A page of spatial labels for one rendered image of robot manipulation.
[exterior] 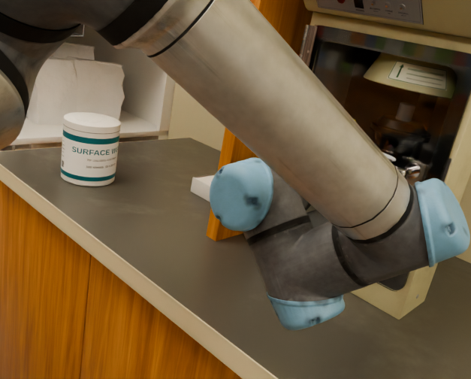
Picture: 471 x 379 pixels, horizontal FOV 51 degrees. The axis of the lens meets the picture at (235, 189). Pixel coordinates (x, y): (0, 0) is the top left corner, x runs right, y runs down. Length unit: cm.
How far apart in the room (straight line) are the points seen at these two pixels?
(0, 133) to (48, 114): 141
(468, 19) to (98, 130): 78
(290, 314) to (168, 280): 37
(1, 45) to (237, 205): 28
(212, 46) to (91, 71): 151
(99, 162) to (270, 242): 73
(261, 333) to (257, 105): 50
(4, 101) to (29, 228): 97
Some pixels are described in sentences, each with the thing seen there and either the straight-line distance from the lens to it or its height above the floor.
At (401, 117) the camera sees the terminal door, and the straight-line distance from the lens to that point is 84.
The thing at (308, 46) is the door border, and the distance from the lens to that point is 94.
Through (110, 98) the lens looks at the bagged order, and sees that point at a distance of 186.
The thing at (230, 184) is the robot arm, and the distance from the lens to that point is 52.
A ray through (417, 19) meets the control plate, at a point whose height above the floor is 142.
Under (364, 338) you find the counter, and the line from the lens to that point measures 84.
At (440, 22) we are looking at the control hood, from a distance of 80.
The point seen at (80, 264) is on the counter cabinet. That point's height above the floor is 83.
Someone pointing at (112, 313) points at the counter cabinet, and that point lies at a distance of 104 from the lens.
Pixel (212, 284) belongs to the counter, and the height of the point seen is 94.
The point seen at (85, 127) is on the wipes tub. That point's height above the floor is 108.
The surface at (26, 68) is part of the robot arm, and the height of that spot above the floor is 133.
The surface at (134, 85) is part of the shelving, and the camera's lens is 205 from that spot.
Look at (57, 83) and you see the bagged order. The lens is 175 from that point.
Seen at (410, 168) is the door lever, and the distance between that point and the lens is 82.
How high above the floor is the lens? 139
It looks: 20 degrees down
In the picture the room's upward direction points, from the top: 11 degrees clockwise
